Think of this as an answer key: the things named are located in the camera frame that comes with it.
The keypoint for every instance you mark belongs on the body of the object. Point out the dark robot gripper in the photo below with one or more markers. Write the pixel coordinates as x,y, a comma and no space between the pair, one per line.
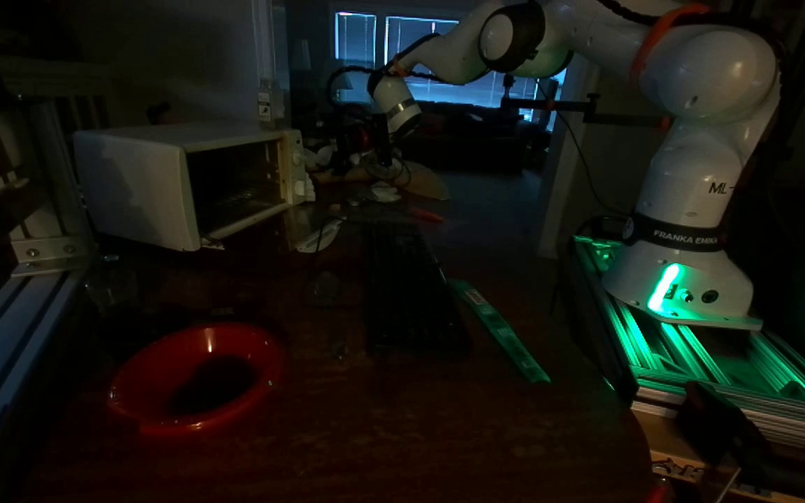
364,134

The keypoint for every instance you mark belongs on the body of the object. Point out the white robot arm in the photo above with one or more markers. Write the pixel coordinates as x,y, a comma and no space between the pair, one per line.
717,81

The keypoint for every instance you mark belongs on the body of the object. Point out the bright window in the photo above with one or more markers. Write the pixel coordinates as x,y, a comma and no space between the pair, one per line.
495,36

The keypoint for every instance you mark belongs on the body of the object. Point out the white plastic spoon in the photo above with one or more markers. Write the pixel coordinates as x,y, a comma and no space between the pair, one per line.
319,242

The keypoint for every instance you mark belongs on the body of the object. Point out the black keyboard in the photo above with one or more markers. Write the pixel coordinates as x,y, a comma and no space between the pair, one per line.
409,299

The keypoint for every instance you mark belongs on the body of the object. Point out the white toaster oven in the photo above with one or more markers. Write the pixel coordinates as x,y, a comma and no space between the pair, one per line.
188,186

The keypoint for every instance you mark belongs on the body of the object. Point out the red plastic bowl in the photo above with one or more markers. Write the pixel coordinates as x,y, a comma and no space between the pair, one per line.
196,381

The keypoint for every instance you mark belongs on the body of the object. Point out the aluminium extrusion frame left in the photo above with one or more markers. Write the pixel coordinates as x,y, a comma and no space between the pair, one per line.
52,261

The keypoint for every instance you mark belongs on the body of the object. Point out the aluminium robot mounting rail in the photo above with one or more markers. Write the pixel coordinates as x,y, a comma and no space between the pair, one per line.
649,360

